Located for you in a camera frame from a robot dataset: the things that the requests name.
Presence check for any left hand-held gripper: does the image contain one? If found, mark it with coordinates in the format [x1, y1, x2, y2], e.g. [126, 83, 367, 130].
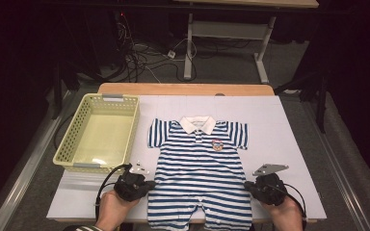
[113, 161, 157, 203]

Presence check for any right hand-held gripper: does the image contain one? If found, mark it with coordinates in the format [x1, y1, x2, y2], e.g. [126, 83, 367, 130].
[244, 164, 290, 207]

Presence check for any blue white striped baby romper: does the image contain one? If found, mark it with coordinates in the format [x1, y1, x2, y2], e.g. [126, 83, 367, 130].
[147, 115, 254, 231]

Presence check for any yellow plastic basket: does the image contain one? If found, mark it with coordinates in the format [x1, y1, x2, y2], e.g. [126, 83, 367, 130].
[52, 92, 142, 174]

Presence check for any person's left hand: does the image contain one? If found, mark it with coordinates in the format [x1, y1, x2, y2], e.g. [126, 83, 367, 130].
[94, 190, 142, 231]

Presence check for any person's right hand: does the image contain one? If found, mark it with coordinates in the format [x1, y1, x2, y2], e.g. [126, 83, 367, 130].
[259, 195, 304, 231]

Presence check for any black metal stand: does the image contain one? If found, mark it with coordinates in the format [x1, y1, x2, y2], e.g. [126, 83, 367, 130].
[50, 61, 82, 120]
[274, 68, 331, 135]

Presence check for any white metal desk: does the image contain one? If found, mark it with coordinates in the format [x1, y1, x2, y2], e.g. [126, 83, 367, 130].
[172, 0, 321, 85]

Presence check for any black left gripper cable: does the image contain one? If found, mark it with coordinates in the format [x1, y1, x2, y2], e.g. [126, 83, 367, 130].
[93, 163, 133, 219]

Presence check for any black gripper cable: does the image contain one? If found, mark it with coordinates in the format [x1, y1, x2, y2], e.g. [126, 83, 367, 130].
[93, 163, 133, 219]
[282, 182, 308, 223]

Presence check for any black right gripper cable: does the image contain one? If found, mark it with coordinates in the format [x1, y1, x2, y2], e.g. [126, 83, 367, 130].
[282, 182, 308, 223]

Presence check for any metal floor rail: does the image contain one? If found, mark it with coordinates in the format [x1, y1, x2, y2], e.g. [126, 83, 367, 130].
[0, 90, 75, 231]
[302, 95, 370, 231]

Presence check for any tangle of floor cables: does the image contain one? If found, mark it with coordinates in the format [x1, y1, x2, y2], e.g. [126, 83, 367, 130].
[114, 13, 200, 84]

